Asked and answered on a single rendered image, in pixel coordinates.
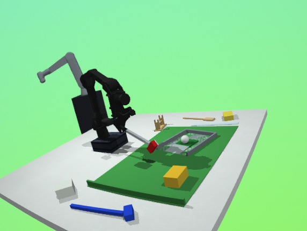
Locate green putting mat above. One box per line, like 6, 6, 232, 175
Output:
95, 126, 238, 203

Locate blue putter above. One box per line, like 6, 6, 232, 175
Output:
70, 204, 135, 222

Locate white golf ball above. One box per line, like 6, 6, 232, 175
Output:
181, 135, 189, 143

